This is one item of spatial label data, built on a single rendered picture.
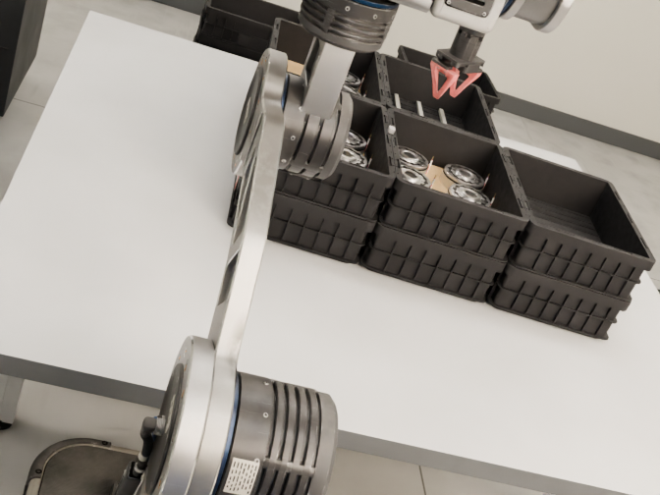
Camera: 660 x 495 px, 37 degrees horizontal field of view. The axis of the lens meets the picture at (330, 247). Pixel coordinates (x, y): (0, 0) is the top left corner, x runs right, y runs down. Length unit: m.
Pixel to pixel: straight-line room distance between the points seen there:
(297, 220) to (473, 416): 0.56
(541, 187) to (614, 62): 3.50
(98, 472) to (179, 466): 0.95
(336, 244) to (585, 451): 0.66
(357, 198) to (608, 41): 3.99
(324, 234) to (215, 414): 0.95
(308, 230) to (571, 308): 0.61
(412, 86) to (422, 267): 0.78
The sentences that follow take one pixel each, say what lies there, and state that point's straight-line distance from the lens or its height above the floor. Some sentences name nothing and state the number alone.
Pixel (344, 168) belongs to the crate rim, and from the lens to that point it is 1.98.
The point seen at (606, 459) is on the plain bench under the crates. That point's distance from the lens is 1.93.
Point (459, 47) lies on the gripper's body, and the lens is 2.09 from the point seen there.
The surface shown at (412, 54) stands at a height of 0.57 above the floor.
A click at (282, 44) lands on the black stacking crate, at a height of 0.86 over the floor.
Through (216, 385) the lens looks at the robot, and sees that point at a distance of 1.17.
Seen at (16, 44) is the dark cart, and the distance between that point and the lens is 3.47.
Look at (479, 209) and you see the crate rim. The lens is 2.04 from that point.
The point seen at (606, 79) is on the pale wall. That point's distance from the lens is 5.96.
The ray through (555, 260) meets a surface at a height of 0.86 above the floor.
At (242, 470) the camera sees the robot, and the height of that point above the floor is 0.92.
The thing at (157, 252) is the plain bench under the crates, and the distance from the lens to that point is 1.91.
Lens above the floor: 1.71
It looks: 28 degrees down
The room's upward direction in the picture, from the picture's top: 22 degrees clockwise
